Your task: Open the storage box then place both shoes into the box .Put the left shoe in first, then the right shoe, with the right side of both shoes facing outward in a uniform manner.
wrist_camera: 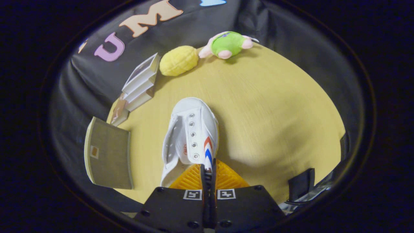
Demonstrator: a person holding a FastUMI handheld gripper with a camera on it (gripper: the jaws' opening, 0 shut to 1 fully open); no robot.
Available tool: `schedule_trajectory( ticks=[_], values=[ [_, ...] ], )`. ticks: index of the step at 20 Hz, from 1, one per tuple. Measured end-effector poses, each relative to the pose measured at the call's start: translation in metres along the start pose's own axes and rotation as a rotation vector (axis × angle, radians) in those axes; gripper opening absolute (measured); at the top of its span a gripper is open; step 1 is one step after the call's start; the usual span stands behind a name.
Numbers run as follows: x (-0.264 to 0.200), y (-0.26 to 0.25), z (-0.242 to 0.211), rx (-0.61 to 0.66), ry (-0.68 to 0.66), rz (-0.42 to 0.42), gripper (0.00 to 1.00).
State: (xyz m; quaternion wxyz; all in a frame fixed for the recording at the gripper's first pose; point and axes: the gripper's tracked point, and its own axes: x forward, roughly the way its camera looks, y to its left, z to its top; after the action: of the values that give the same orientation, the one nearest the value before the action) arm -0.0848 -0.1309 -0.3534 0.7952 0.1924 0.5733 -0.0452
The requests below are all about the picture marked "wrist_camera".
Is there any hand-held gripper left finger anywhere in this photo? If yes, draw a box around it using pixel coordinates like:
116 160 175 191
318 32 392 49
134 163 209 233

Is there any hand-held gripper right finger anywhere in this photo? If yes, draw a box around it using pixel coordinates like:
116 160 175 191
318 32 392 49
210 159 286 233

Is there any white striped canvas shoe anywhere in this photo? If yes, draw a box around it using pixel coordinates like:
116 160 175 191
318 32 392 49
160 97 220 188

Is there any brown cover book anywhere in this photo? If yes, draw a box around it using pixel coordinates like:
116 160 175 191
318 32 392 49
110 94 130 127

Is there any yellow plush toy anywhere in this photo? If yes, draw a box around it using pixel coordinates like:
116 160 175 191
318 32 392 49
159 45 199 77

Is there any black backdrop cloth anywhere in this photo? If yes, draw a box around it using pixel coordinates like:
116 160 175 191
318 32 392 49
49 0 367 224

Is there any green and pink plush toy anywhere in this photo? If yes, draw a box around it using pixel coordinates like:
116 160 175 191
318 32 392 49
198 31 259 60

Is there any black plastic bracket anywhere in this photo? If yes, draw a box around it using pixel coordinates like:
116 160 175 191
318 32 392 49
288 168 316 203

